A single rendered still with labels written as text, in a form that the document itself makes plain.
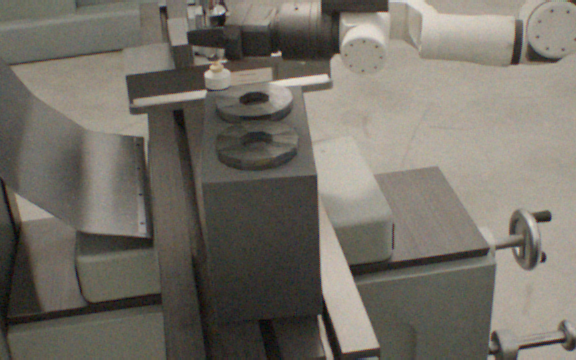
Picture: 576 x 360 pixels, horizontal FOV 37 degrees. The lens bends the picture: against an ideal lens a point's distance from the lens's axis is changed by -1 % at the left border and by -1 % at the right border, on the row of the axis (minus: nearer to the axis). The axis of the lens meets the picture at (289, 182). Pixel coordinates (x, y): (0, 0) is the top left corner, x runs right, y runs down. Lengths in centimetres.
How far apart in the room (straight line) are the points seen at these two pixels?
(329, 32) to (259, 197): 41
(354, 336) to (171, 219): 34
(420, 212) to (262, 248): 64
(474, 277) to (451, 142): 190
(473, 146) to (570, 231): 61
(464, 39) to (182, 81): 48
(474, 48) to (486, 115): 230
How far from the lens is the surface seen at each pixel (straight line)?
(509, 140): 338
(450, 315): 151
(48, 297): 143
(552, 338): 163
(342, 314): 100
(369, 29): 123
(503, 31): 126
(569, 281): 268
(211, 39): 129
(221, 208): 91
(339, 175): 147
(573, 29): 123
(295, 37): 125
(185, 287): 106
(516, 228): 169
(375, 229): 137
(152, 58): 151
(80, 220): 130
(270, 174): 90
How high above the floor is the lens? 160
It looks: 31 degrees down
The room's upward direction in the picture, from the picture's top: 3 degrees counter-clockwise
